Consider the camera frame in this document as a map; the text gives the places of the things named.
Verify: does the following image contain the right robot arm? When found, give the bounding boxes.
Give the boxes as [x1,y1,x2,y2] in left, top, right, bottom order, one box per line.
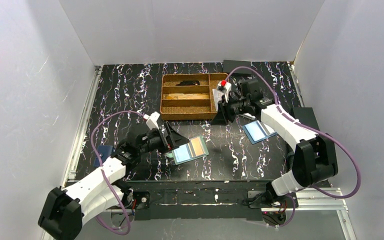
[211,79,338,200]

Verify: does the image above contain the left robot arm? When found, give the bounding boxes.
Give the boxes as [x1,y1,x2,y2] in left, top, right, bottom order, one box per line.
[38,112,190,240]

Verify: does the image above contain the dark blue card holder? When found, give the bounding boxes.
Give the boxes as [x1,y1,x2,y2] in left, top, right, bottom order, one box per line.
[93,145,114,168]

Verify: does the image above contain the aluminium frame rail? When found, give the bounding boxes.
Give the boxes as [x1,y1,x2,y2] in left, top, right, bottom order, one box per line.
[41,66,359,240]

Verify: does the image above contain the bronze card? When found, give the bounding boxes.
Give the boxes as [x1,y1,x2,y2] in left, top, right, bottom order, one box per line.
[189,136,208,158]

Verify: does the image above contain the black object in tray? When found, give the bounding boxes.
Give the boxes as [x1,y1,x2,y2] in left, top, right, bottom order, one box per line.
[175,80,201,86]

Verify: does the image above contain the woven brown organizer tray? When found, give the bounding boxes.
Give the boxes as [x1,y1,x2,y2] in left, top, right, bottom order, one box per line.
[160,73,228,121]

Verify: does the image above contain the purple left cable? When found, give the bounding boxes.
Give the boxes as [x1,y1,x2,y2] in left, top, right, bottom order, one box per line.
[90,110,147,236]

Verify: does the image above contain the silver VIP card upper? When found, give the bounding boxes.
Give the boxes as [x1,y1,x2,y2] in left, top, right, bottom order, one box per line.
[212,89,224,105]

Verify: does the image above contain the black box right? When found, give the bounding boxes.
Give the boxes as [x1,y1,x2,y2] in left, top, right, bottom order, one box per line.
[291,107,320,131]

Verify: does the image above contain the black flat box rear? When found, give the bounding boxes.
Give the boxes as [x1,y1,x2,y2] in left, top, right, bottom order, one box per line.
[222,59,253,75]

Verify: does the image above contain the tan cards in tray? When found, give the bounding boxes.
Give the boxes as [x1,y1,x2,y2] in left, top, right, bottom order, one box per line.
[165,93,210,100]

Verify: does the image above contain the green card holder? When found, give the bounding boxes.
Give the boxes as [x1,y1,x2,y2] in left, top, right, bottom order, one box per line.
[165,136,209,165]

